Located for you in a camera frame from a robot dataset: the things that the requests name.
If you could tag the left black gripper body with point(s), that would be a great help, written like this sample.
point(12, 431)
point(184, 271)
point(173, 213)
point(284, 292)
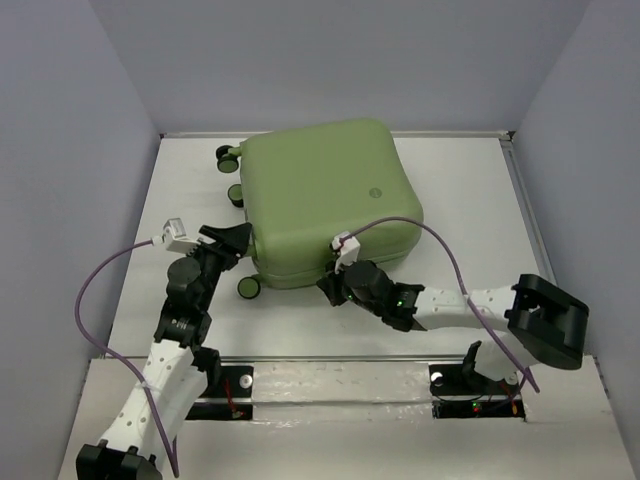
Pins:
point(213, 264)

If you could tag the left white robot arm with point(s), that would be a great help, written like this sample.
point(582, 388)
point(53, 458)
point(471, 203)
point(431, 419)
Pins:
point(179, 369)

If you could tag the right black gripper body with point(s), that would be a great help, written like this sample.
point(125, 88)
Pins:
point(369, 305)

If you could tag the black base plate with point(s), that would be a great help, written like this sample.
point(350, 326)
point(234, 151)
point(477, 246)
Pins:
point(230, 399)
point(454, 396)

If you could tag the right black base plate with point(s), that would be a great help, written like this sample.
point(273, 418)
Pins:
point(454, 396)

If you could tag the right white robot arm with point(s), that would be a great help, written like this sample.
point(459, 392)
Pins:
point(531, 322)

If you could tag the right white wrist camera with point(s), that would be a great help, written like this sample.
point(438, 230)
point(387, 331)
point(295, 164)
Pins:
point(346, 250)

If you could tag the white front cover board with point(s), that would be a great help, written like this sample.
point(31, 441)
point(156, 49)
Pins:
point(374, 421)

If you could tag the green hard-shell suitcase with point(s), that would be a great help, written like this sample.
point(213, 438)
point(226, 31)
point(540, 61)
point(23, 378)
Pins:
point(301, 187)

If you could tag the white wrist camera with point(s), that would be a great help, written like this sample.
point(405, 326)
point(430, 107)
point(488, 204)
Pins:
point(175, 239)
point(346, 250)

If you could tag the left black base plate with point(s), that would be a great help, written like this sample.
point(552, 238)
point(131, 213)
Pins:
point(230, 399)

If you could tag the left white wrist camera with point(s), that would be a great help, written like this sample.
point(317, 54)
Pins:
point(175, 239)

